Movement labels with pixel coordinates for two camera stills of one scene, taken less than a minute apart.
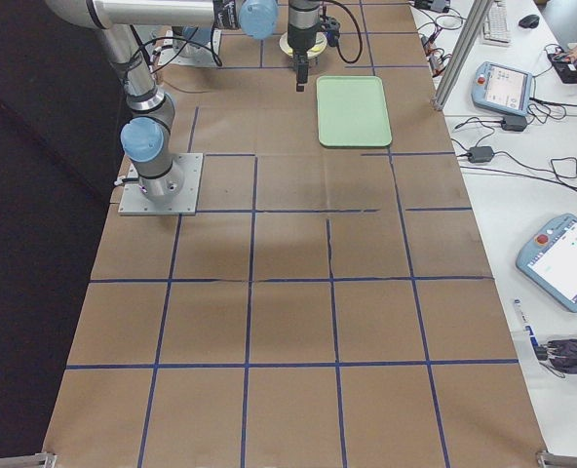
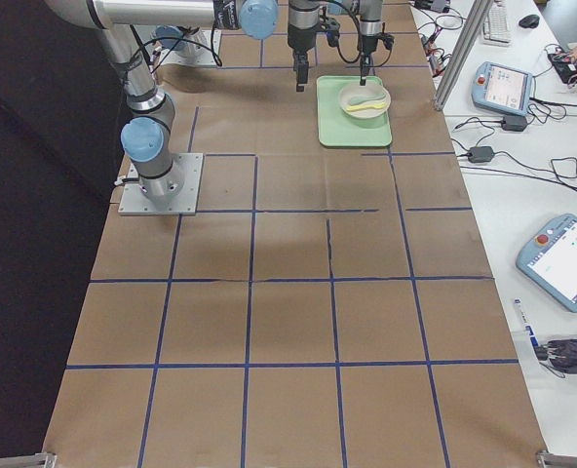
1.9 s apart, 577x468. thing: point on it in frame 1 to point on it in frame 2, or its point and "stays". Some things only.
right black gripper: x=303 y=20 stays
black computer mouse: x=530 y=20 stays
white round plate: x=318 y=49 to x=367 y=101
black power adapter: x=480 y=154 stays
